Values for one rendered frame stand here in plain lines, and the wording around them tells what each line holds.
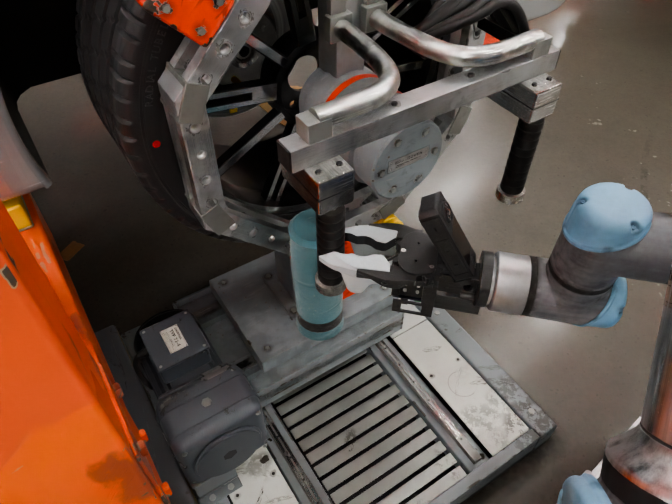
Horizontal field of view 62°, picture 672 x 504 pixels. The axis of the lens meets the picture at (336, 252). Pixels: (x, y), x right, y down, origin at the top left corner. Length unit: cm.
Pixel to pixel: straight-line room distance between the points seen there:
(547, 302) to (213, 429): 63
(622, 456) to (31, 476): 50
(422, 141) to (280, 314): 72
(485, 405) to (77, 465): 105
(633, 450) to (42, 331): 41
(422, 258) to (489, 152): 165
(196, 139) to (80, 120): 188
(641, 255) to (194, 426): 77
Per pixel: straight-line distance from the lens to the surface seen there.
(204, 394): 110
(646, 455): 36
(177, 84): 76
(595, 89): 288
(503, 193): 93
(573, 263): 66
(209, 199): 86
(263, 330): 138
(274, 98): 95
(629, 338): 184
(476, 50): 75
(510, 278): 70
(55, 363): 51
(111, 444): 64
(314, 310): 97
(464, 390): 149
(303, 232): 86
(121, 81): 83
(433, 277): 69
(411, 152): 81
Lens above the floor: 135
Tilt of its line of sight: 47 degrees down
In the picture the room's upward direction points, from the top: straight up
